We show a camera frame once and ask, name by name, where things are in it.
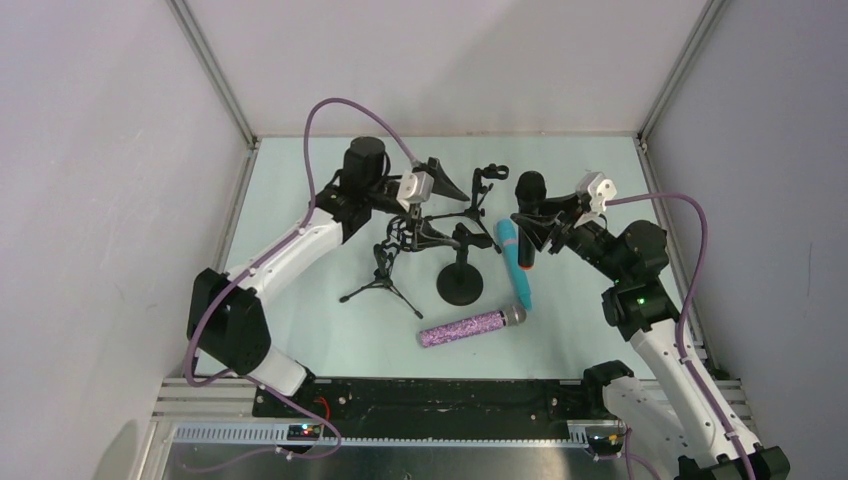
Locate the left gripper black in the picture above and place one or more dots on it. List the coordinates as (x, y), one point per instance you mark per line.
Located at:
(411, 211)

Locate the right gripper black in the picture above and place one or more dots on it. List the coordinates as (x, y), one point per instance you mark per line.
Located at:
(563, 221)

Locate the black microphone orange end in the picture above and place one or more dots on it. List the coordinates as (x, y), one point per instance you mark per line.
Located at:
(530, 192)

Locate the black round base mic stand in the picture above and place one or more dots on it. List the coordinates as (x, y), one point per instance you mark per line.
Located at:
(460, 283)

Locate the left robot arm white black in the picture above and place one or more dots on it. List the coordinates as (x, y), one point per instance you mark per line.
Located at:
(227, 320)

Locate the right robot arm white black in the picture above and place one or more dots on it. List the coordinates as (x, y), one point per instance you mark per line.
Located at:
(697, 434)

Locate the tripod stand with clip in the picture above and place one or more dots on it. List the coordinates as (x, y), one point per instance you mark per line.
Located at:
(475, 212)

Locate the blue toy microphone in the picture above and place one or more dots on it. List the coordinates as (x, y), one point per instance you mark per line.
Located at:
(508, 240)

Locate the purple glitter microphone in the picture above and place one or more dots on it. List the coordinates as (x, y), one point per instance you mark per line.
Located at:
(509, 316)

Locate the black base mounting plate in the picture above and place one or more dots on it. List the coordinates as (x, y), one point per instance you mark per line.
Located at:
(438, 409)

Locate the tripod stand with shock mount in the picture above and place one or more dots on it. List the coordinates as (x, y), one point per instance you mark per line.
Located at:
(398, 239)

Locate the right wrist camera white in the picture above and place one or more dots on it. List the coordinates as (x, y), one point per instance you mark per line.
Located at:
(592, 192)

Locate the aluminium frame rail front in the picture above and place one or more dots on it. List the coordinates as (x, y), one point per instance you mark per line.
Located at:
(240, 400)

